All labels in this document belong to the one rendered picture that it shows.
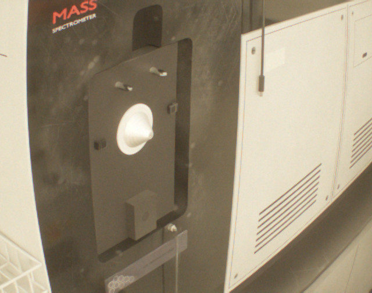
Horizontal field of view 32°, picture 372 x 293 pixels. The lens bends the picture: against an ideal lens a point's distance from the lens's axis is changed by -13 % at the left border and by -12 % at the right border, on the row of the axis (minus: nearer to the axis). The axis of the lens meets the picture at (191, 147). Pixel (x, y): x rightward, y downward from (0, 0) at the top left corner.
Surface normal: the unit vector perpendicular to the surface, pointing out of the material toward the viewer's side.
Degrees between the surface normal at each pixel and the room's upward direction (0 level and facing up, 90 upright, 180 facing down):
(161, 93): 90
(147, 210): 90
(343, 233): 0
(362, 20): 90
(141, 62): 90
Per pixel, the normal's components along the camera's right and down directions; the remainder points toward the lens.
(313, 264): 0.03, -0.89
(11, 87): -0.61, 0.35
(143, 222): 0.79, 0.30
